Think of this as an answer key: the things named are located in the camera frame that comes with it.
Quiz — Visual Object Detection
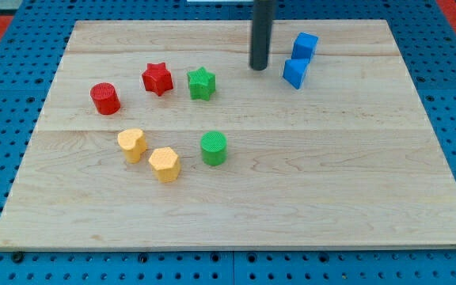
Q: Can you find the blue triangle block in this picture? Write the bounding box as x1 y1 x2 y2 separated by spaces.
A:
283 59 310 89

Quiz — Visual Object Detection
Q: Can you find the yellow heart block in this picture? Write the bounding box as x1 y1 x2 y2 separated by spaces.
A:
117 128 147 163

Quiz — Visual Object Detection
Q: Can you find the red cylinder block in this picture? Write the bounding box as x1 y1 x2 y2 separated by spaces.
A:
89 82 121 115

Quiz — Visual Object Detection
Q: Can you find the green cylinder block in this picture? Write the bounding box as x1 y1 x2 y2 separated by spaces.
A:
200 131 227 166

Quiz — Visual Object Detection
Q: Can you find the yellow hexagon block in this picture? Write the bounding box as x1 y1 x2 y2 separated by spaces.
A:
148 147 181 183

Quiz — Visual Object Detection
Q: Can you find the blue cube block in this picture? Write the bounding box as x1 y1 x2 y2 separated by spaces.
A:
291 32 319 62

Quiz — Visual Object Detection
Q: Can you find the green star block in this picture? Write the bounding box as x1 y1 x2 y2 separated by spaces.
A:
187 66 216 101

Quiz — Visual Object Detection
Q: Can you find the light wooden board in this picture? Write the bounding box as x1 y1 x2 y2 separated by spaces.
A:
0 20 456 252

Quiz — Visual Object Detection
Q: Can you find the red star block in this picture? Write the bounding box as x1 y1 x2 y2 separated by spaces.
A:
142 63 173 97

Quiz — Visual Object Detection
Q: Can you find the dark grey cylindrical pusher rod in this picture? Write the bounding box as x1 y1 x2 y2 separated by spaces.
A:
249 0 276 71

